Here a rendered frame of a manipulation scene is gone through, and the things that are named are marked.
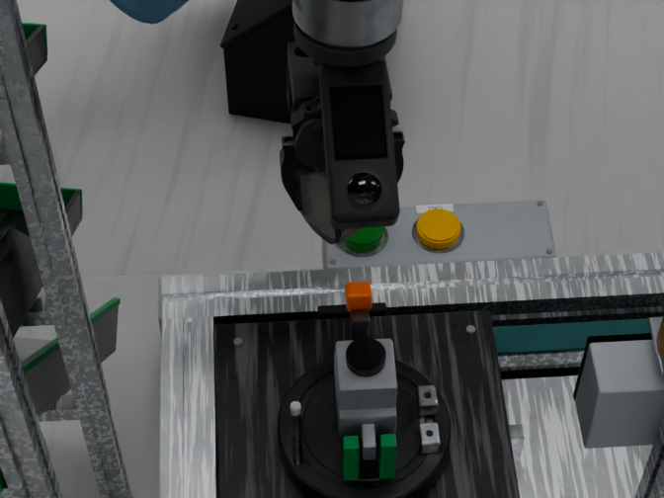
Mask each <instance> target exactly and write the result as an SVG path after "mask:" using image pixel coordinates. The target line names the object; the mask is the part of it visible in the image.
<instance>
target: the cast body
mask: <svg viewBox="0 0 664 498"><path fill-rule="evenodd" d="M334 375H335V389H336V403H337V417H338V431H339V436H340V438H343V437H345V436H359V437H361V441H362V453H363V460H369V459H375V454H376V442H375V436H380V435H381V434H395V430H396V397H397V380H396V370H395V360H394V351H393V342H392V340H391V339H373V338H368V337H364V338H359V339H356V340H350V341H338V342H336V344H335V352H334Z"/></svg>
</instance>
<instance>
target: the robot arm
mask: <svg viewBox="0 0 664 498"><path fill-rule="evenodd" d="M110 1H111V2H112V3H113V4H114V5H115V6H116V7H117V8H118V9H120V10H121V11H122V12H124V13H125V14H126V15H128V16H130V17H131V18H133V19H135V20H137V21H139V22H141V23H145V24H151V25H152V24H158V23H160V22H162V21H164V20H165V19H167V18H168V17H169V16H170V15H171V14H173V13H174V12H176V11H178V10H179V9H180V8H181V7H182V6H183V5H185V4H186V3H187V2H188V1H189V0H110ZM402 9H403V0H292V15H293V17H294V24H293V34H294V38H295V41H296V42H288V77H287V98H288V106H289V115H290V122H291V128H292V135H293V136H283V137H282V145H283V148H282V149H281V151H280V167H281V176H282V182H283V185H284V187H285V189H286V191H287V193H288V194H289V196H290V198H291V200H292V202H293V203H294V205H295V207H296V208H297V210H298V211H300V213H301V215H302V216H303V218H304V219H305V221H306V222H307V223H308V225H309V226H310V227H311V228H312V230H313V231H314V232H315V233H316V234H318V235H319V236H320V237H321V238H322V239H324V240H325V241H326V242H327V243H329V244H334V243H338V244H343V243H344V242H346V241H347V240H348V239H349V238H350V237H352V236H353V235H354V234H355V233H356V232H358V231H359V230H360V229H361V228H364V227H380V226H392V225H394V224H395V223H396V222H397V219H398V217H399V214H400V208H399V197H398V187H397V183H398V182H399V180H400V178H401V175H402V172H403V165H404V161H403V154H402V148H403V145H404V143H405V140H404V135H403V132H402V131H392V128H393V127H394V126H396V125H398V118H397V112H396V111H394V110H393V109H391V108H390V101H391V100H392V90H391V86H390V81H389V75H388V70H387V65H386V60H385V56H386V55H387V54H388V53H389V52H390V51H391V50H392V48H393V46H394V44H395V42H396V35H397V27H398V25H399V24H400V22H401V19H402ZM299 50H303V51H299Z"/></svg>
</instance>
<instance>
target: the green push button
mask: <svg viewBox="0 0 664 498"><path fill-rule="evenodd" d="M383 234H384V228H383V226H380V227H364V228H361V229H360V230H359V231H358V232H356V233H355V234H354V235H353V236H352V237H350V238H349V239H348V240H347V241H346V242H344V243H343V244H344V246H345V247H347V248H348V249H350V250H352V251H354V252H359V253H366V252H371V251H372V250H374V249H376V248H377V247H378V246H379V245H380V244H381V243H382V240H383Z"/></svg>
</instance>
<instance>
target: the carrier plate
mask: <svg viewBox="0 0 664 498"><path fill-rule="evenodd" d="M370 324H371V325H370V326H369V338H373V339H391V340H392V342H393V351H394V359H397V360H399V361H402V362H404V363H406V364H408V365H410V366H412V367H413V368H415V369H416V370H418V371H419V372H421V373H422V374H423V375H425V376H426V377H427V378H428V379H429V380H430V381H431V382H432V383H433V384H434V386H435V387H436V388H437V389H438V390H439V391H440V393H441V394H442V396H443V398H444V400H445V402H446V405H447V407H448V410H449V413H450V419H451V428H452V430H451V441H450V449H449V455H448V458H447V462H446V464H445V467H444V469H443V471H442V473H441V475H440V476H439V478H438V479H437V481H436V482H435V483H434V485H433V486H432V487H431V488H430V489H429V490H428V491H427V492H426V493H425V494H424V495H422V496H421V497H420V498H521V496H520V490H519V484H518V478H517V471H516V466H515V460H514V454H513V447H512V441H511V435H510V429H509V422H508V416H507V410H506V404H505V397H504V391H503V385H502V379H501V373H500V367H499V361H498V355H497V348H496V342H495V336H494V329H493V323H492V317H491V312H490V310H483V311H465V312H445V313H426V314H407V315H388V316H370ZM338 341H350V318H332V319H313V320H294V321H275V322H256V323H237V324H218V325H215V326H214V346H215V406H216V464H217V498H309V497H308V496H307V495H305V494H304V493H303V492H302V491H301V490H300V489H299V488H298V487H297V486H296V485H295V484H294V483H293V481H292V480H291V478H290V477H289V475H288V473H287V472H286V470H285V467H284V465H283V463H282V460H281V456H280V452H279V444H278V417H279V412H280V408H281V406H282V403H283V400H284V398H285V396H286V394H287V393H288V391H289V390H290V388H291V387H292V385H293V384H294V383H295V382H296V381H297V380H298V379H299V378H300V377H301V376H302V375H303V374H304V373H306V372H307V371H308V370H310V369H311V368H313V367H315V366H316V365H318V364H320V363H322V362H324V361H327V360H329V359H332V358H334V352H335V344H336V342H338Z"/></svg>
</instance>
